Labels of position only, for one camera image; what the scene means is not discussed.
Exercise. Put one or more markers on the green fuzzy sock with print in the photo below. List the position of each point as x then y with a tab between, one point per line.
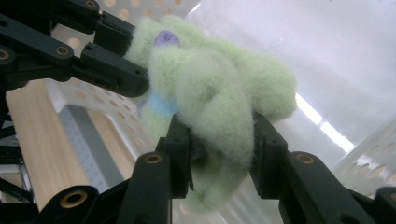
267	81

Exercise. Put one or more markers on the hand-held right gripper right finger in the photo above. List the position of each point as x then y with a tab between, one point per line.
299	183

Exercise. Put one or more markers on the white perforated plastic basket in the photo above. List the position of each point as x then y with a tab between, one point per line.
327	56

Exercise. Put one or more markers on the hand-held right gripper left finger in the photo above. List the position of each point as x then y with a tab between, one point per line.
155	180

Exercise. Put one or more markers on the plain green fuzzy sock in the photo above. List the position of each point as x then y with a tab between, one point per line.
218	130

